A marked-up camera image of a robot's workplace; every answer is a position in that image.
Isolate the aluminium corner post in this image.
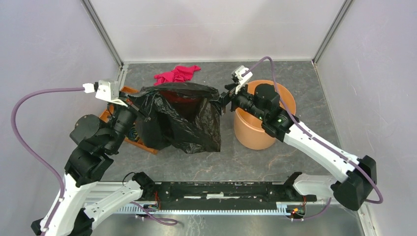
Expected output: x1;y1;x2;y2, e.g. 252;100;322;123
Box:
81;0;124;68
312;0;354;66

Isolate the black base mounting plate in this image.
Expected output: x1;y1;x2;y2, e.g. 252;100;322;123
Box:
138;181;317;210

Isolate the black plastic trash bag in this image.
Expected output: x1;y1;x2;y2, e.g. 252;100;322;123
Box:
129;83;221;154

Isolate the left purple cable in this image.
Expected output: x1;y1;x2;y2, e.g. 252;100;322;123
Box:
11;87;86;229

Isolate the aluminium frame rail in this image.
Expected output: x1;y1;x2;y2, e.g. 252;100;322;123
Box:
84;181;132;205

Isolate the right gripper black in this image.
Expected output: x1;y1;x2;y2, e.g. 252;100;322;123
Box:
208;80;266;121

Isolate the left aluminium corner post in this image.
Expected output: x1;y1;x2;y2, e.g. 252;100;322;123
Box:
81;0;124;68

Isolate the right aluminium corner post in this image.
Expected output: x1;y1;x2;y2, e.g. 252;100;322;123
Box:
312;0;354;66

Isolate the black bag roll front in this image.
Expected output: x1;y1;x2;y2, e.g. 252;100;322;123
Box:
127;127;139;142

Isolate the white slotted cable duct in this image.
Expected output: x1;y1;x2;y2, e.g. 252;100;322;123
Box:
115;204;290;216

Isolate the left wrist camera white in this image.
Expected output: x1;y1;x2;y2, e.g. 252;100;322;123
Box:
83;80;128;107

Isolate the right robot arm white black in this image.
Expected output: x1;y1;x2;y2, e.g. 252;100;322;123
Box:
221;83;377;210

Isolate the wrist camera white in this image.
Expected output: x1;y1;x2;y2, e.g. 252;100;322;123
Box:
83;80;128;107
232;65;253;94

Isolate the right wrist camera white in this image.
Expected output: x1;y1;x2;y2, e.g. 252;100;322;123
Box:
232;65;253;94

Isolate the crumpled red cloth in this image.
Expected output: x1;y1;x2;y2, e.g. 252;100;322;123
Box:
153;65;201;86

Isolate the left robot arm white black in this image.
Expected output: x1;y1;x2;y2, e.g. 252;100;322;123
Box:
31;100;155;236

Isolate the orange compartment tray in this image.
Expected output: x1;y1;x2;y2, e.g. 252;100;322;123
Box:
99;86;158;155

